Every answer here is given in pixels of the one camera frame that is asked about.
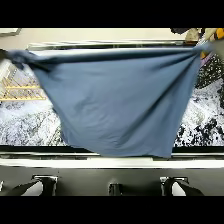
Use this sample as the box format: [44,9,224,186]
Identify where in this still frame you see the orange black striped garment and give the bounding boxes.
[199,28,224,46]

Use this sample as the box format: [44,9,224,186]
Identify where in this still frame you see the blue garment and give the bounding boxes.
[6,44,214,160]

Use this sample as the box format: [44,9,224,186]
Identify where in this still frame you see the silver frame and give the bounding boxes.
[0,40,224,197]

